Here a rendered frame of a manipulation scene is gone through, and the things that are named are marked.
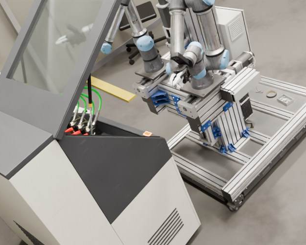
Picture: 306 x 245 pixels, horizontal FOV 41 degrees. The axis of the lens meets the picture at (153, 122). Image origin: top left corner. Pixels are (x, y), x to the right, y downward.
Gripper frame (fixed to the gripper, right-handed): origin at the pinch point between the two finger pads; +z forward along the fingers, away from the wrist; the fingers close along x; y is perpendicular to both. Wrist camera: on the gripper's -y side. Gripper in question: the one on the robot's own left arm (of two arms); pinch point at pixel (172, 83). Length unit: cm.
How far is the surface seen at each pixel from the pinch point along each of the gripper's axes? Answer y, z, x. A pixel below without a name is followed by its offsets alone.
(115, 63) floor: 114, -248, 244
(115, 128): 43, -23, 75
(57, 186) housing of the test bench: 13, 53, 51
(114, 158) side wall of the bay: 28, 21, 42
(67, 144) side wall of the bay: -1, 39, 44
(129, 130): 43, -19, 61
